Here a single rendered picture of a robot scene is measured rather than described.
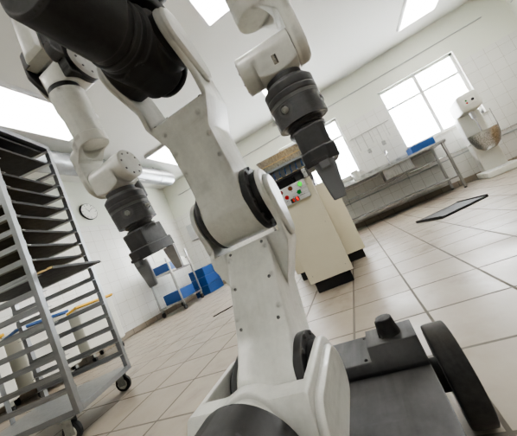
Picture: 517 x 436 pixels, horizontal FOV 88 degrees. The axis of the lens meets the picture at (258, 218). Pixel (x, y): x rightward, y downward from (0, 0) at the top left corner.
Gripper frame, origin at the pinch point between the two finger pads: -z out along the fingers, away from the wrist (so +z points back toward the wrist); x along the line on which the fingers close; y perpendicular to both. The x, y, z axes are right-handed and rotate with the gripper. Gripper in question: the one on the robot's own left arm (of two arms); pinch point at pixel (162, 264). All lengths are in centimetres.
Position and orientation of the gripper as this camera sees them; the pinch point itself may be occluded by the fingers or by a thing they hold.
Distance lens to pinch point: 66.7
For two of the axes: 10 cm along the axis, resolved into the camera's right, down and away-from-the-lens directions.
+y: -8.5, 4.4, 3.0
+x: 2.3, -1.9, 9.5
